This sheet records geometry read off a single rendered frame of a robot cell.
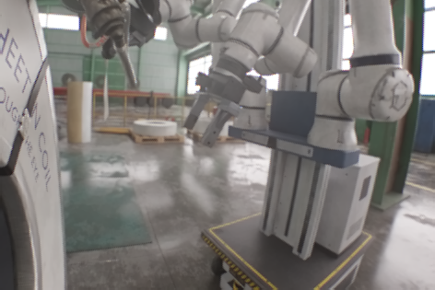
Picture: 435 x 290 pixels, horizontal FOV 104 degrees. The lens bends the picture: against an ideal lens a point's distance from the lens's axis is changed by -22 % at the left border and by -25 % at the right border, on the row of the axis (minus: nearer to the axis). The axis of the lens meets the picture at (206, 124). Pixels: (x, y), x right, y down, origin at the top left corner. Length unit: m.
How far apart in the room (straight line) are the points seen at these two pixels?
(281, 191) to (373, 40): 0.91
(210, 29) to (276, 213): 1.05
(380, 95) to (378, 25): 0.20
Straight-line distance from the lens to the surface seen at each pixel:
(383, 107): 0.69
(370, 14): 0.75
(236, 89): 0.46
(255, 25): 0.53
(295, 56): 0.56
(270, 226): 1.37
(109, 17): 0.38
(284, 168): 1.26
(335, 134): 0.83
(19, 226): 0.60
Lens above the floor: 1.09
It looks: 7 degrees down
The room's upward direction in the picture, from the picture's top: 4 degrees clockwise
